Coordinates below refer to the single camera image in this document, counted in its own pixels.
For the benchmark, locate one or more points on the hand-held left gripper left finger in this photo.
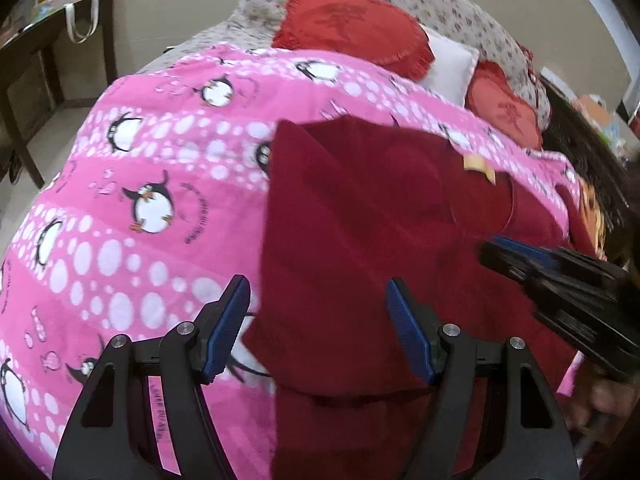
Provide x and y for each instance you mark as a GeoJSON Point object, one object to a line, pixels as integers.
{"type": "Point", "coordinates": [230, 320]}

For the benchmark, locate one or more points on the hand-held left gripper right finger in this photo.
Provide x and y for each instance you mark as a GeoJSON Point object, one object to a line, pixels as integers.
{"type": "Point", "coordinates": [407, 320]}

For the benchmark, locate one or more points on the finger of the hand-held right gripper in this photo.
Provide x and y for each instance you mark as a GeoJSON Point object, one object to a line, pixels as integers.
{"type": "Point", "coordinates": [505, 262]}
{"type": "Point", "coordinates": [520, 244]}

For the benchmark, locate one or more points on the dark red garment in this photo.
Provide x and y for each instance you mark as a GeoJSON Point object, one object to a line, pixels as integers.
{"type": "Point", "coordinates": [350, 240]}

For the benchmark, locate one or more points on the person's right hand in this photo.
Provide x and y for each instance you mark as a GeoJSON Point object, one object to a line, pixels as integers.
{"type": "Point", "coordinates": [607, 400]}

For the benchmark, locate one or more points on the orange cartoon blanket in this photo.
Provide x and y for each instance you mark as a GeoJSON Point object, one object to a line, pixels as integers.
{"type": "Point", "coordinates": [592, 210]}

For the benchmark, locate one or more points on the pink penguin blanket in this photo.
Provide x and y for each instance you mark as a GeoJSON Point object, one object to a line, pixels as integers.
{"type": "Point", "coordinates": [150, 260]}

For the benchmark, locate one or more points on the dark carved wooden furniture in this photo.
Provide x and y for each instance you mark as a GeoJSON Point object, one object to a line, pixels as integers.
{"type": "Point", "coordinates": [585, 145]}

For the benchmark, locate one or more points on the red heart cushion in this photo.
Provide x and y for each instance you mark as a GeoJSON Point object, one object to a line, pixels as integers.
{"type": "Point", "coordinates": [505, 105]}
{"type": "Point", "coordinates": [350, 25]}

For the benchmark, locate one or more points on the colourful printed packaging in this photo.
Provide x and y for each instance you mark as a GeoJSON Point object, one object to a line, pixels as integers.
{"type": "Point", "coordinates": [602, 120]}

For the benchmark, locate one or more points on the red tasselled ornament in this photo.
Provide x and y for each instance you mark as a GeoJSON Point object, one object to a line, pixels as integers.
{"type": "Point", "coordinates": [530, 67]}

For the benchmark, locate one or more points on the white pillow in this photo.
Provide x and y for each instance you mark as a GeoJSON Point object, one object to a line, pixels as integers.
{"type": "Point", "coordinates": [450, 65]}

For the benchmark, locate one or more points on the dark wooden table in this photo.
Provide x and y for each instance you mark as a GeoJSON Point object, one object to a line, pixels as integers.
{"type": "Point", "coordinates": [30, 75]}

